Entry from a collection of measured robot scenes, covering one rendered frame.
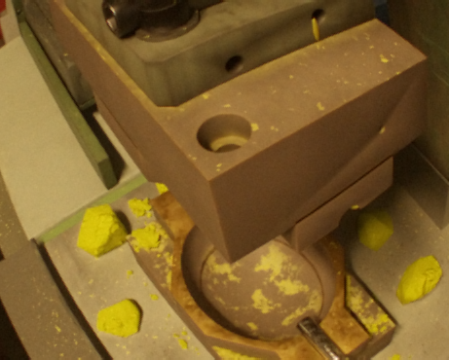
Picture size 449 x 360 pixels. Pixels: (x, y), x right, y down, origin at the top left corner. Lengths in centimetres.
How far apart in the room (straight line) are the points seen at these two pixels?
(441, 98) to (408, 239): 12
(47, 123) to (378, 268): 31
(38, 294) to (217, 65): 30
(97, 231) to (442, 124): 24
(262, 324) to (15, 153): 28
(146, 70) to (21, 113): 43
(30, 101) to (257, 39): 44
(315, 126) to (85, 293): 29
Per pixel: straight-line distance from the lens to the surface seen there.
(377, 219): 43
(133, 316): 43
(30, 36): 68
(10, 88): 67
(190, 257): 41
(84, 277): 46
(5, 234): 59
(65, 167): 54
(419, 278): 40
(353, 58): 21
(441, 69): 36
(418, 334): 41
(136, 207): 48
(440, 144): 40
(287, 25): 21
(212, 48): 20
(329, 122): 20
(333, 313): 36
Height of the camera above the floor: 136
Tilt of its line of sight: 48 degrees down
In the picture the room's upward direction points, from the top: 14 degrees counter-clockwise
